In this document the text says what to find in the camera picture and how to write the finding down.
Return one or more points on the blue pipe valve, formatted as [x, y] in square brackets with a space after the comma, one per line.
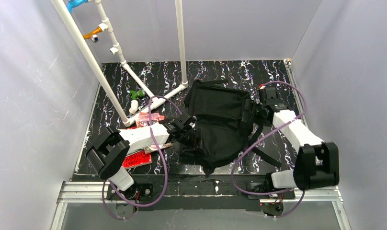
[75, 3]

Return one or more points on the green pipe valve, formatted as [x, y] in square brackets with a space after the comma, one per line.
[137, 94]

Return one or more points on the red patterned book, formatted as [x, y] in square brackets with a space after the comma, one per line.
[136, 158]

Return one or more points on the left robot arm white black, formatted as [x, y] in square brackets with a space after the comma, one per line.
[107, 153]

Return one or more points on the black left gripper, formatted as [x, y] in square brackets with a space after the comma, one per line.
[187, 123]

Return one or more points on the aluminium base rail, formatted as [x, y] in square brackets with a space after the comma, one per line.
[83, 206]

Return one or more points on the black mounting base plate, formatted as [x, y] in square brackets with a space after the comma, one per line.
[194, 192]

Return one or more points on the orange pipe valve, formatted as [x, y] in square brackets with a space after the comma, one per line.
[92, 36]

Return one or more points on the pink comic book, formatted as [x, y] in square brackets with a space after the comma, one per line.
[143, 119]

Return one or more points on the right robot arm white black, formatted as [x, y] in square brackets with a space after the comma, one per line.
[317, 163]

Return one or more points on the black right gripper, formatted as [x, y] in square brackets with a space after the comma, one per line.
[248, 112]

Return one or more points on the black student backpack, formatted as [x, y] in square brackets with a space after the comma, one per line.
[223, 128]

